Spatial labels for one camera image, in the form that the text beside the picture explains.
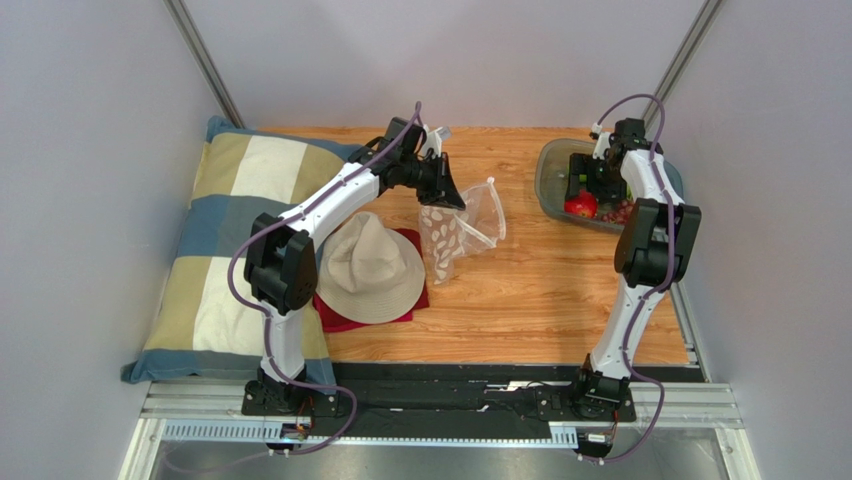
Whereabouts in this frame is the purple grapes bunch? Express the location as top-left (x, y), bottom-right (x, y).
top-left (600, 200), bottom-right (634, 225)

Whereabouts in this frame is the right aluminium frame post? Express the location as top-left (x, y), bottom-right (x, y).
top-left (652, 0), bottom-right (726, 103)

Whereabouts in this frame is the plaid blue beige pillow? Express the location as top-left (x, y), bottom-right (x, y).
top-left (121, 116), bottom-right (357, 384)

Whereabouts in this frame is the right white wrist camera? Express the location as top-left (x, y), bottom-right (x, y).
top-left (589, 123), bottom-right (611, 160)

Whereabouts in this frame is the red apple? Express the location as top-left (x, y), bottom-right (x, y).
top-left (563, 190), bottom-right (598, 219)

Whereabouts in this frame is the clear polka dot zip bag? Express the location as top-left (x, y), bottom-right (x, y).
top-left (418, 177), bottom-right (507, 285)

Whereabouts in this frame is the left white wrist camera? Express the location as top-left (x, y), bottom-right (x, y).
top-left (419, 125), bottom-right (452, 159)

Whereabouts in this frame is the aluminium frame post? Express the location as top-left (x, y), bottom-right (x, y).
top-left (163, 0), bottom-right (245, 127)
top-left (652, 0), bottom-right (726, 103)

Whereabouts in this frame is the beige bucket hat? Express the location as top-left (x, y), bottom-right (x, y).
top-left (316, 212), bottom-right (426, 325)

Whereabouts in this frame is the aluminium base frame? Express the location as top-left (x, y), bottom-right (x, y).
top-left (118, 282), bottom-right (762, 480)

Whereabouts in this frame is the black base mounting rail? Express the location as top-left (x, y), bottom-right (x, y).
top-left (240, 361), bottom-right (707, 442)

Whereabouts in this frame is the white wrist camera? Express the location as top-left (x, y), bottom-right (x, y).
top-left (589, 123), bottom-right (611, 160)
top-left (419, 125), bottom-right (452, 159)

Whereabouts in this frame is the grey transparent plastic container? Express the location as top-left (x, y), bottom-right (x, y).
top-left (535, 134), bottom-right (702, 233)

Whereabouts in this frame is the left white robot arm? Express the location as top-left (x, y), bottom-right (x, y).
top-left (235, 117), bottom-right (465, 416)

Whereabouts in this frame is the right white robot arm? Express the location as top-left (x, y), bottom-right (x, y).
top-left (565, 118), bottom-right (702, 419)

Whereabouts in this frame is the left aluminium frame post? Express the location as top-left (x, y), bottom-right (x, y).
top-left (163, 0), bottom-right (245, 127)

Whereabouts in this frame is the dark red cloth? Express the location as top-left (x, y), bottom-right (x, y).
top-left (313, 228), bottom-right (430, 333)

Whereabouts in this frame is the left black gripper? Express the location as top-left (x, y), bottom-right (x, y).
top-left (401, 153), bottom-right (466, 212)

